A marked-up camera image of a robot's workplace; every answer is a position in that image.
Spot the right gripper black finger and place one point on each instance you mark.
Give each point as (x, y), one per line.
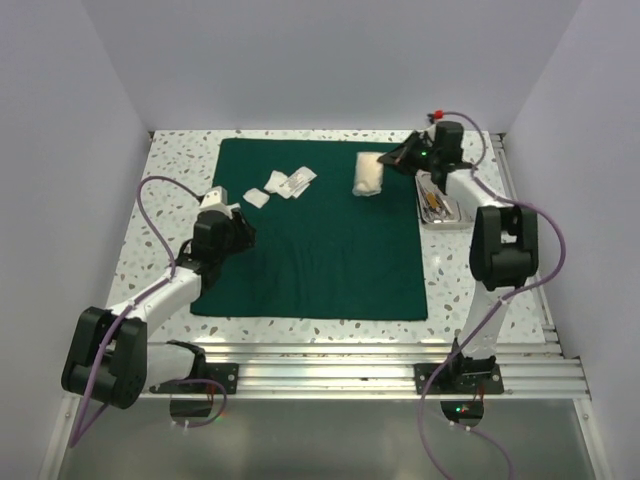
(400, 151)
(401, 166)

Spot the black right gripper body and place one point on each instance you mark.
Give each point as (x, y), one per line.
(422, 157)

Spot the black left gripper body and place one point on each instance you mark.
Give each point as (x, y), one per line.
(237, 237)

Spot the beige packaged dressing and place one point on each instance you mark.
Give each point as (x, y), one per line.
(368, 178)

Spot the white gauze pad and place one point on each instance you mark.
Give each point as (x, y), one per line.
(275, 180)
(256, 197)

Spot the steel hemostat forceps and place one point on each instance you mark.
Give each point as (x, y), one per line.
(445, 214)

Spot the white printed sterile packet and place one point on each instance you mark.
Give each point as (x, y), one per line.
(296, 183)

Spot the orange adhesive bandage strip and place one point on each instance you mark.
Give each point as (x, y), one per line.
(432, 200)

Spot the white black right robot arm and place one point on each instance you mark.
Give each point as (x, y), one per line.
(503, 255)

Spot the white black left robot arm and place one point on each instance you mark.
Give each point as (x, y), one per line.
(109, 357)

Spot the green surgical drape cloth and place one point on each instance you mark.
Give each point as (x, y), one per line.
(326, 254)

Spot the stainless steel tray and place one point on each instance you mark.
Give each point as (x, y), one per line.
(465, 222)

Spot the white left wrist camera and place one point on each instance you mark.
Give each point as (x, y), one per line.
(214, 198)

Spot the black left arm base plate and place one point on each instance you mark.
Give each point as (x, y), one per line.
(226, 374)

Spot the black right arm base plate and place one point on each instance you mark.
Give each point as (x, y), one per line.
(467, 381)

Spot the aluminium extrusion frame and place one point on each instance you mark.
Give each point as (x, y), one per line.
(335, 399)

